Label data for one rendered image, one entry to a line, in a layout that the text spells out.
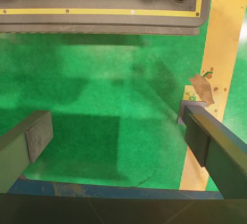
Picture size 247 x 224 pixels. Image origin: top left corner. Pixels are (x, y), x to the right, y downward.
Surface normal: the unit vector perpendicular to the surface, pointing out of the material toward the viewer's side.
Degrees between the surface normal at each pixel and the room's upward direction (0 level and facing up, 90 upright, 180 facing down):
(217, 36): 0
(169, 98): 0
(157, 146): 0
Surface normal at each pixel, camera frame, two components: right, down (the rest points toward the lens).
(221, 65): -0.01, 0.30
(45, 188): 0.07, -0.95
